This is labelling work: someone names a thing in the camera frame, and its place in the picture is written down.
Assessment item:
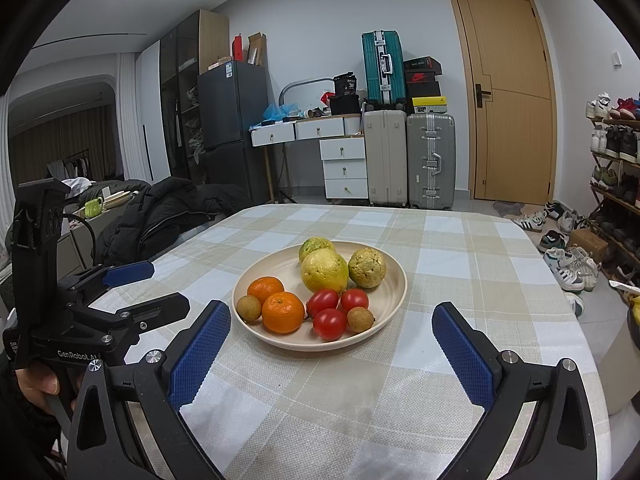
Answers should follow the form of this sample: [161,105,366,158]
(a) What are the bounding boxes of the orange mandarin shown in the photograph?
[247,276,285,306]
[261,291,306,335]

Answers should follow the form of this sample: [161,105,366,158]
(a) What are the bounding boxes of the brown cardboard box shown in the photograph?
[567,227,609,263]

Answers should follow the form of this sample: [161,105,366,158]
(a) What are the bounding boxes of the red tomato with green stem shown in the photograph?
[340,288,370,312]

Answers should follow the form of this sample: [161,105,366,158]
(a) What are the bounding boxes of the white wardrobe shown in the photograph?
[135,40,163,183]

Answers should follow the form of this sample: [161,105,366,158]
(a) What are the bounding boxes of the brown longan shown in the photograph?
[236,295,263,323]
[346,306,375,334]

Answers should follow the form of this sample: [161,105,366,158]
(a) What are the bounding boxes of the black bag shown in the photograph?
[330,96,362,116]

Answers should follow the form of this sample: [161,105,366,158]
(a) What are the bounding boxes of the cream round plate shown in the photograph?
[232,241,408,360]

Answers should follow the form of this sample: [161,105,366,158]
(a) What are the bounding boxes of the white desk with drawers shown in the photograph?
[250,114,370,201]

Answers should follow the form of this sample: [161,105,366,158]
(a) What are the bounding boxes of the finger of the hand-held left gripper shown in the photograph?
[118,292,191,332]
[103,260,155,288]

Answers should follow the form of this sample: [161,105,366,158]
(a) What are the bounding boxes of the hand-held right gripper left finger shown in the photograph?
[67,300,233,480]

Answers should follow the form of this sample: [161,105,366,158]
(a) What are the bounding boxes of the tall wooden cabinet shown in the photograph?
[159,9,231,183]

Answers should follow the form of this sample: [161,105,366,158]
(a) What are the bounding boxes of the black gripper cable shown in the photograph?
[60,212,98,266]

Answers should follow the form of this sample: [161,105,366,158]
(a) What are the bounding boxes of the small black box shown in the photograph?
[333,72,360,98]

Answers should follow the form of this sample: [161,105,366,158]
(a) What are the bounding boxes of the blue plastic bag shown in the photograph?
[262,102,300,122]

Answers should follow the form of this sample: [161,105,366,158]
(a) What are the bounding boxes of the white cloth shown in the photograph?
[62,177,98,198]

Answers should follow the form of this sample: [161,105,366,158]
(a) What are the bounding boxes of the wooden door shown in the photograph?
[446,0,558,206]

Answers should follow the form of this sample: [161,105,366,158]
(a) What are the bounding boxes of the pile of white sneakers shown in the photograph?
[512,200,601,318]

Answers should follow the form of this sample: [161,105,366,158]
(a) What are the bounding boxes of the rows of assorted shoes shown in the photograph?
[586,92,640,201]

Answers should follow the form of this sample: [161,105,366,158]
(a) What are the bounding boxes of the small red tomato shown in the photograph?
[306,289,340,319]

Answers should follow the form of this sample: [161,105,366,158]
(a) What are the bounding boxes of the black jacket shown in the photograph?
[94,176,246,266]

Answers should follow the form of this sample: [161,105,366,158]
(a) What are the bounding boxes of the silver suitcase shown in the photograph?
[406,112,457,211]

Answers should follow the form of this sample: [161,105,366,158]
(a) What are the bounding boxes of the teal suitcase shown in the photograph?
[361,30,406,108]

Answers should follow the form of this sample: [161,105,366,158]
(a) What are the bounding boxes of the person's left hand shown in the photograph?
[15,364,83,411]

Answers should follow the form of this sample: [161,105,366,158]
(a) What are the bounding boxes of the beige suitcase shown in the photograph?
[362,109,408,207]

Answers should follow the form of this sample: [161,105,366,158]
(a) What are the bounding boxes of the person's left forearm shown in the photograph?
[0,375,68,480]

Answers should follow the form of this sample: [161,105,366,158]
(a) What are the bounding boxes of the wooden shoe rack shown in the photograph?
[585,115,640,291]

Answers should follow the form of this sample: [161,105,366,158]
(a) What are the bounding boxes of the yellow and black box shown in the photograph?
[409,96,447,115]

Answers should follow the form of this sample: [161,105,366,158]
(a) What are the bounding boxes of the dark grey refrigerator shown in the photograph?
[196,60,273,206]

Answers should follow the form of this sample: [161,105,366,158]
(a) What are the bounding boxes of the beige checked tablecloth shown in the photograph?
[87,204,613,480]

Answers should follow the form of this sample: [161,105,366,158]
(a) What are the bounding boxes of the large red tomato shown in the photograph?
[313,308,348,341]

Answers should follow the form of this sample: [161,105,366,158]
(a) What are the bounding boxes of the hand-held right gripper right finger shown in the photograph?
[431,301,598,480]

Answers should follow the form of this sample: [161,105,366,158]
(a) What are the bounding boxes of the open cardboard box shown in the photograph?
[247,32,267,66]

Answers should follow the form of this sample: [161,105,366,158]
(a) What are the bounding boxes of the wrinkled yellow passion fruit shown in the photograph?
[348,247,387,289]

